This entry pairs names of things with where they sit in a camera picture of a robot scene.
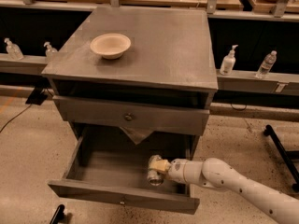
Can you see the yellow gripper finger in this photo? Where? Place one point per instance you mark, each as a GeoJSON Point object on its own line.
{"type": "Point", "coordinates": [158, 164]}

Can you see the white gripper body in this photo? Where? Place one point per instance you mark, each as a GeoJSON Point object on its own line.
{"type": "Point", "coordinates": [177, 170]}

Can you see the silver 7up soda can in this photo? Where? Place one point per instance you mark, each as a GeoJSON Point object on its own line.
{"type": "Point", "coordinates": [153, 177]}

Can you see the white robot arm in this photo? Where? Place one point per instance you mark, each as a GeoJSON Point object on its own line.
{"type": "Point", "coordinates": [217, 174]}

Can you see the grey cloth in drawer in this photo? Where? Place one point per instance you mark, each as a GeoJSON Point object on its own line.
{"type": "Point", "coordinates": [137, 135]}

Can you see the grey open lower drawer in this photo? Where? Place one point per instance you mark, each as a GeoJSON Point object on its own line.
{"type": "Point", "coordinates": [108, 167]}

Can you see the grey upper drawer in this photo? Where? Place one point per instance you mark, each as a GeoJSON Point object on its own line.
{"type": "Point", "coordinates": [159, 118]}

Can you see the grey wooden drawer cabinet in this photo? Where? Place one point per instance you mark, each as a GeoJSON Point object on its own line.
{"type": "Point", "coordinates": [170, 61]}

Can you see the black stand leg right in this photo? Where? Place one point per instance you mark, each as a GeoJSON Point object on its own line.
{"type": "Point", "coordinates": [289, 157]}

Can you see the white pump lotion bottle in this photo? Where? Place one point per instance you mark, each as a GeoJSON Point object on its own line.
{"type": "Point", "coordinates": [228, 62]}

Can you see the white ceramic bowl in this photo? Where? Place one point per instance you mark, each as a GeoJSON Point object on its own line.
{"type": "Point", "coordinates": [110, 46]}

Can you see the clear plastic water bottle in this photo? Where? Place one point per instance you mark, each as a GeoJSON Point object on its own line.
{"type": "Point", "coordinates": [266, 65]}

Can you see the clear pump bottle near cabinet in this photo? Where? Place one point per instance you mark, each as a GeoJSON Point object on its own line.
{"type": "Point", "coordinates": [50, 50]}

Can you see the clear pump bottle far left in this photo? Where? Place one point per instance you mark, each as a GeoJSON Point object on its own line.
{"type": "Point", "coordinates": [13, 50]}

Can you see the black handle bottom left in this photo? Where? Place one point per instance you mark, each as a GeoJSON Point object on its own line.
{"type": "Point", "coordinates": [58, 215]}

